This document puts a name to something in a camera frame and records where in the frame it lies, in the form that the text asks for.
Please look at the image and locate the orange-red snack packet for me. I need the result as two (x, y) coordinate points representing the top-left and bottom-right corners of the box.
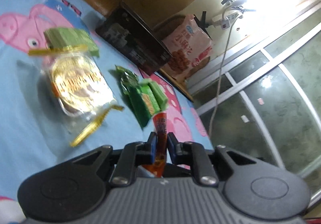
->
(142, 111), (167, 178)

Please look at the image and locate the green snack bag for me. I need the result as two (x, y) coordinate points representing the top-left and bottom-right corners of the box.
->
(114, 65), (169, 128)

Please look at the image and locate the clear gold cookie bag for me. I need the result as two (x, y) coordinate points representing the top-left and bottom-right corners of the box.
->
(28, 45), (124, 147)

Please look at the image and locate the blue cartoon pig bedsheet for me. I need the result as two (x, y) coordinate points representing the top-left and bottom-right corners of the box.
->
(0, 0), (214, 224)

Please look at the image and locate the pink snack bag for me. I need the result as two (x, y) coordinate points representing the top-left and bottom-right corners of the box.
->
(163, 14), (213, 82)

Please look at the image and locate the black open cardboard box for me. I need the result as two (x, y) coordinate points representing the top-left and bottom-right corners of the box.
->
(95, 1), (172, 75)

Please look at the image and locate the white power strip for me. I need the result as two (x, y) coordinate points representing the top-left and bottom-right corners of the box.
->
(211, 11), (243, 30)

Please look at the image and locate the green wafer pack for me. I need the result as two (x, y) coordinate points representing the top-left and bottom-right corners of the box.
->
(44, 27), (100, 57)

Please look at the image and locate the white window frame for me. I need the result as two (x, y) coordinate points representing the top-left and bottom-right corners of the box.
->
(189, 0), (320, 206)

